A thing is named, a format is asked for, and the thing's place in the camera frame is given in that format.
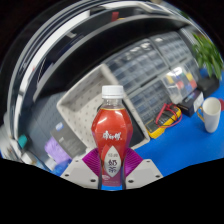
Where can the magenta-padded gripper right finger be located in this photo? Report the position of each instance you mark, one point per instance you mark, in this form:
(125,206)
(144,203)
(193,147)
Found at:
(145,173)

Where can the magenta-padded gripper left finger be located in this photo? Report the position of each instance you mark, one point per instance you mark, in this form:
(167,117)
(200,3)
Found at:
(80,173)

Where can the red drink bottle white cap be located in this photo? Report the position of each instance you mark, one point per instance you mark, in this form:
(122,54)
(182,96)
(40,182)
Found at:
(111,133)

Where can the dark grey flat box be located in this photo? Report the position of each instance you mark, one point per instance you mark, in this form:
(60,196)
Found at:
(66,140)

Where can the black speaker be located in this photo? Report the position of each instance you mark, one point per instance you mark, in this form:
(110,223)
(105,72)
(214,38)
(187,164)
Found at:
(137,133)

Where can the black box with white label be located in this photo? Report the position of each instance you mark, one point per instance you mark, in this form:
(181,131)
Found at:
(191,103)

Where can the white ceramic mug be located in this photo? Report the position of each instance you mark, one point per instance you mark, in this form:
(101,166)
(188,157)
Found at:
(212,115)

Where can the clear organizer with colourful parts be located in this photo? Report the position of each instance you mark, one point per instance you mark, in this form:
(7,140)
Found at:
(181,81)

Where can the flat round red coaster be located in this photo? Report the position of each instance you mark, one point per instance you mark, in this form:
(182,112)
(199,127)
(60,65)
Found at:
(222,105)

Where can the plain black box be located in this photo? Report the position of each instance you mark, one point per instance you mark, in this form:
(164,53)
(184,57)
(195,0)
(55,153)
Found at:
(208,86)

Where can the green potted plant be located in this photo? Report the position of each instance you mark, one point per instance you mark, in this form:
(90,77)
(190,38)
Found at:
(206,53)

